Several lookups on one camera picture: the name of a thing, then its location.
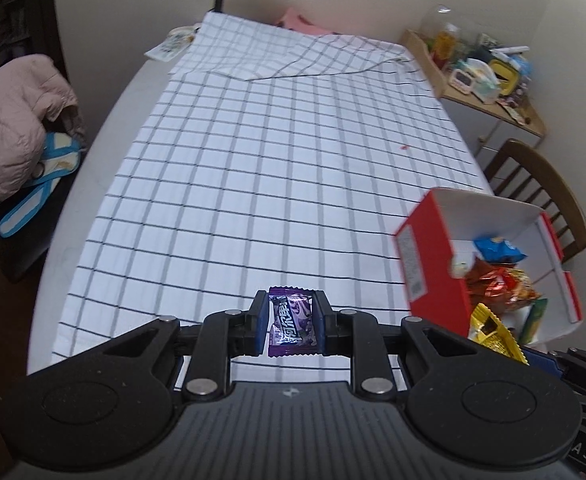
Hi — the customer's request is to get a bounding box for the purple candy wrapper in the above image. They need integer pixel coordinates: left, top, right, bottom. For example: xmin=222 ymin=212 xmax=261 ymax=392
xmin=268 ymin=287 xmax=319 ymax=358

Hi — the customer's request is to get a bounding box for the yellow candy packet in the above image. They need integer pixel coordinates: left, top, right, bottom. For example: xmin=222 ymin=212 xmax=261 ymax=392
xmin=468 ymin=304 xmax=528 ymax=365

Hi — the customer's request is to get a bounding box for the brown foil snack bag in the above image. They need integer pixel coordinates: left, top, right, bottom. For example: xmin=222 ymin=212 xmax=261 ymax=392
xmin=464 ymin=258 xmax=541 ymax=315

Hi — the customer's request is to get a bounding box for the blue cookie packet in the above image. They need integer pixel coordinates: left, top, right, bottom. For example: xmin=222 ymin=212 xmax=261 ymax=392
xmin=473 ymin=236 xmax=527 ymax=266

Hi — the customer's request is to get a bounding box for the red cardboard box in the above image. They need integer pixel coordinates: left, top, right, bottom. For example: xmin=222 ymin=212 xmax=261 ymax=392
xmin=394 ymin=188 xmax=582 ymax=344

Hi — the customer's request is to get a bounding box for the white checkered tablecloth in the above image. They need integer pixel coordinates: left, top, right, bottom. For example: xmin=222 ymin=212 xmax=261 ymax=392
xmin=50 ymin=13 xmax=487 ymax=362

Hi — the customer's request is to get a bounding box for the wooden chair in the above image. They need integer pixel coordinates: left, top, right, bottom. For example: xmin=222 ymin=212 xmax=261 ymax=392
xmin=484 ymin=139 xmax=586 ymax=263

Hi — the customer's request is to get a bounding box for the wooden shelf with clutter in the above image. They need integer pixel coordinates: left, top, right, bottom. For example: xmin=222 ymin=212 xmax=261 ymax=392
xmin=400 ymin=6 xmax=547 ymax=162

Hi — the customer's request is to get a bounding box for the white paper tag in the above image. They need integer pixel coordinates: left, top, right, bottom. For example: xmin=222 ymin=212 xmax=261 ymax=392
xmin=144 ymin=23 xmax=201 ymax=62

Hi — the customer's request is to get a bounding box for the pink paper sheet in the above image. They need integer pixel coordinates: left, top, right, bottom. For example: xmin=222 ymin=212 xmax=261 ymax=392
xmin=273 ymin=8 xmax=335 ymax=36

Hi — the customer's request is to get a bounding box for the pink puffer jacket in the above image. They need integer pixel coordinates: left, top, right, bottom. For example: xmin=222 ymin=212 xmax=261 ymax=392
xmin=0 ymin=54 xmax=86 ymax=202

